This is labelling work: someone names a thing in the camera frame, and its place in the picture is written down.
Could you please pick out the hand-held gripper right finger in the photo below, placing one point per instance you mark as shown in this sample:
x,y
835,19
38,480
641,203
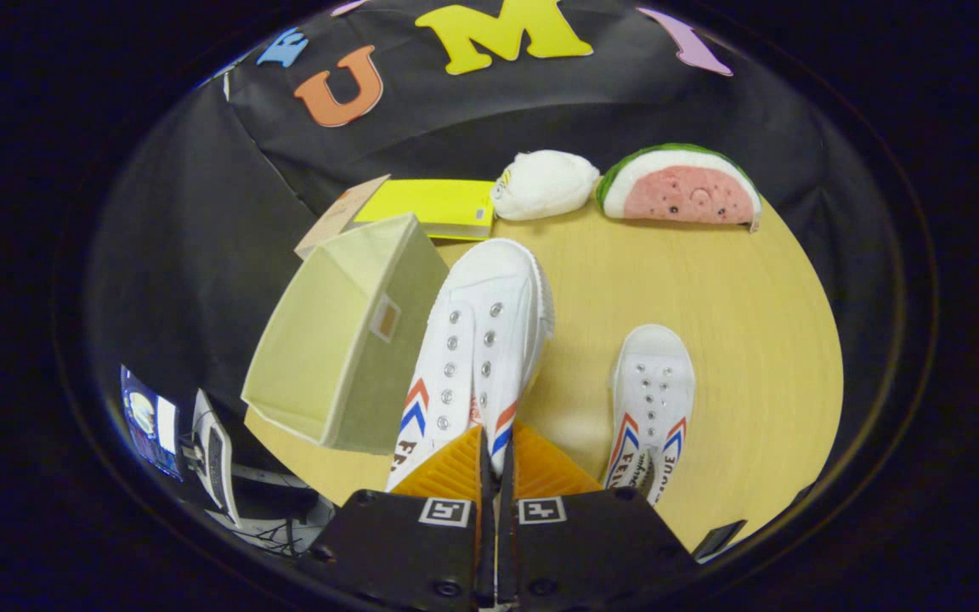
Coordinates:
x,y
591,544

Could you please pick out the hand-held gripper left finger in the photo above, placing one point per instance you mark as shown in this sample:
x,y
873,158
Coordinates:
x,y
404,544

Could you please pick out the white canvas shoe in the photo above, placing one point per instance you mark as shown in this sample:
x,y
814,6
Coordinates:
x,y
651,357
489,289

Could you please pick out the grey-green fabric storage box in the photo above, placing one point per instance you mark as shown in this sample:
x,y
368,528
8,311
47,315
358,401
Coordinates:
x,y
345,340

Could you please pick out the computer monitor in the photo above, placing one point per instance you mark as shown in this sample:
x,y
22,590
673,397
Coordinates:
x,y
149,416

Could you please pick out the beige book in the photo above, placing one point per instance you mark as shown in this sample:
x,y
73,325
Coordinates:
x,y
341,217

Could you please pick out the yellow book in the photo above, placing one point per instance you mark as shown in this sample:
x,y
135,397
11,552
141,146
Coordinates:
x,y
430,204

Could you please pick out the watermelon slice plush toy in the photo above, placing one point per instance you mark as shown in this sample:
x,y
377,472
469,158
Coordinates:
x,y
681,191

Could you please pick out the white plush toy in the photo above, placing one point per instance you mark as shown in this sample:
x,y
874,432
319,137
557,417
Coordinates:
x,y
545,183

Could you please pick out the black backdrop cloth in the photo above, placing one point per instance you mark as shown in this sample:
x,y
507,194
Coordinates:
x,y
200,238

